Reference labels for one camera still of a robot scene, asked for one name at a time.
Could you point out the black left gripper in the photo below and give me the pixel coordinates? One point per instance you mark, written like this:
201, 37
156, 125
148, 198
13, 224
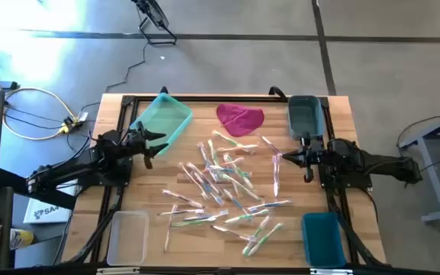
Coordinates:
136, 139

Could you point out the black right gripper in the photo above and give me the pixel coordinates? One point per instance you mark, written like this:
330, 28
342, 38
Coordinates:
309, 156

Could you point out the blue toothbrush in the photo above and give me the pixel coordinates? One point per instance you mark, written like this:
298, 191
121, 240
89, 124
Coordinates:
269, 205
220, 169
204, 156
212, 215
235, 201
216, 198

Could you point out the green toothbrush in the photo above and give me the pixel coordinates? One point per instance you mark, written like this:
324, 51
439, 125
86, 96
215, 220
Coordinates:
246, 216
229, 162
212, 153
246, 189
189, 222
225, 138
266, 237
258, 231

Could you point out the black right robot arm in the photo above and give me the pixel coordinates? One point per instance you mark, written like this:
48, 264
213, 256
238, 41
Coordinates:
380, 162

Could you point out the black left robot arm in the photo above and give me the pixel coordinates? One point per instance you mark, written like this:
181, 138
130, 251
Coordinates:
71, 170

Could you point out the light turquoise plastic bin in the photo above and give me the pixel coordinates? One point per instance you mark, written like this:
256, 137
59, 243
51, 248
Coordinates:
170, 114

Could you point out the grey-blue plastic bin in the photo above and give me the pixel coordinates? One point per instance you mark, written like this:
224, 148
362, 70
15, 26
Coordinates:
306, 114

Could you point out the magenta cloth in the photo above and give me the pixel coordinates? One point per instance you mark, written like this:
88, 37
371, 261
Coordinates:
239, 118

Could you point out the teal blue plastic bin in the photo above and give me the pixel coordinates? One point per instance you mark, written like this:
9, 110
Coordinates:
323, 240

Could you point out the yellow power splitter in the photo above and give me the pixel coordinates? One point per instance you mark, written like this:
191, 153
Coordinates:
69, 124

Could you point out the clear plastic bin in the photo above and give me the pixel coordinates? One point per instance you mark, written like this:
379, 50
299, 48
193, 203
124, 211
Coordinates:
128, 238

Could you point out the black desk beam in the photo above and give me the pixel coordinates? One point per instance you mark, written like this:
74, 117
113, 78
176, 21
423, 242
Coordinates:
52, 198

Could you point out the black floor fan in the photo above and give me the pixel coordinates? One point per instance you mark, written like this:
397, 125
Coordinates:
155, 13

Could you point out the white printed box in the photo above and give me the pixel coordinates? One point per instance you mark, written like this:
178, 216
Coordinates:
48, 214

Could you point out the grey metal table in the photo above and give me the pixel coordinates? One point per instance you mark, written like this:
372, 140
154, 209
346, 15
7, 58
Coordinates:
432, 175

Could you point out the yellow can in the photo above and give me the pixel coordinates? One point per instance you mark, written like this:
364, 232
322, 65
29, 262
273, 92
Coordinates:
21, 238

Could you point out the silver metal bracket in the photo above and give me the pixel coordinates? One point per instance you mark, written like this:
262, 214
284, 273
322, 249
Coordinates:
330, 272
118, 271

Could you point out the black front rail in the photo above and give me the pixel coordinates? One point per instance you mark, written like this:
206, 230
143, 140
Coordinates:
52, 272

